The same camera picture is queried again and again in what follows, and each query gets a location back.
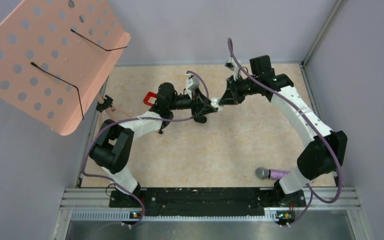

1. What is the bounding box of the white square charging case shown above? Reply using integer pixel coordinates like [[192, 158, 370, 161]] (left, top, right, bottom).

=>
[[210, 97, 224, 111]]

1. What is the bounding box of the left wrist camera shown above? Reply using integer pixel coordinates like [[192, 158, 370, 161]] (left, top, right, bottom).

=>
[[185, 73, 200, 99]]

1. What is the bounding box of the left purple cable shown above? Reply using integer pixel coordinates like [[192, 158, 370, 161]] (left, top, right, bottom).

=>
[[80, 70, 210, 229]]

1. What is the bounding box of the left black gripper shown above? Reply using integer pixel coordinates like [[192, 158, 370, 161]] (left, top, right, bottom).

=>
[[168, 87, 218, 117]]

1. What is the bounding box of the pink perforated music stand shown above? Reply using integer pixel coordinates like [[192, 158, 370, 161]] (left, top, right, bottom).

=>
[[0, 0, 131, 136]]

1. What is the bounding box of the red toy window brick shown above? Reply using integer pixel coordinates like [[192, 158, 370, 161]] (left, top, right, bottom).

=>
[[143, 91, 157, 107]]

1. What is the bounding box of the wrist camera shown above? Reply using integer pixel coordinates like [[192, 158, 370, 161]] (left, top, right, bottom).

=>
[[185, 73, 200, 99], [224, 57, 241, 81]]

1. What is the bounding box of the purple glitter microphone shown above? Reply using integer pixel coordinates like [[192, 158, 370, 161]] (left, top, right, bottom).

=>
[[255, 167, 290, 180]]

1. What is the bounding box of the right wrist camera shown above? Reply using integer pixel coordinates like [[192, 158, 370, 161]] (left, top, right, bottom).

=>
[[224, 57, 241, 81]]

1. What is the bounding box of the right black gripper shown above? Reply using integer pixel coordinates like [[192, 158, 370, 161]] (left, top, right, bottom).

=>
[[219, 74, 260, 106]]

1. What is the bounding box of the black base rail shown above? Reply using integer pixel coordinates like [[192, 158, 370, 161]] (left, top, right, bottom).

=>
[[109, 187, 307, 217]]

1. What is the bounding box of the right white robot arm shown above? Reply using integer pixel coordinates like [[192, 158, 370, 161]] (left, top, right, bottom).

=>
[[210, 55, 348, 206]]

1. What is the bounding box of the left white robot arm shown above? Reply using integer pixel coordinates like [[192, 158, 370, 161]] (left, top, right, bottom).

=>
[[88, 82, 218, 207]]

